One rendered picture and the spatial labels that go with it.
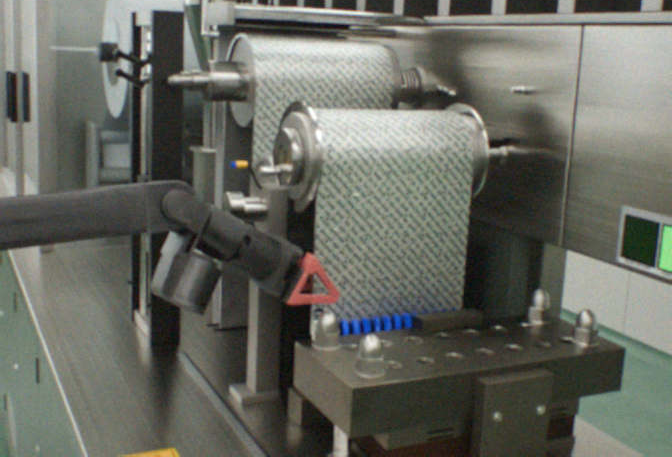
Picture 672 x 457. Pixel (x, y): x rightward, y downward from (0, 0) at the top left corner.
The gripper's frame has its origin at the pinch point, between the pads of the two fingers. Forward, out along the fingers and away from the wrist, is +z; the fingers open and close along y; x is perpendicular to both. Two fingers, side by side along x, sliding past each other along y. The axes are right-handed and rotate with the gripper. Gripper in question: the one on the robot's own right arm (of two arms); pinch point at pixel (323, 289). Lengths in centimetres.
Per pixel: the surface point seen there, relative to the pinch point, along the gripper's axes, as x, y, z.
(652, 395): 20, -147, 253
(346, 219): 9.6, 0.1, -2.1
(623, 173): 30.8, 19.4, 18.3
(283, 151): 13.4, -5.9, -12.1
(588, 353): 9.4, 19.8, 27.1
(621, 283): 64, -206, 268
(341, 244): 6.4, 0.1, -0.9
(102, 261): -21, -91, -1
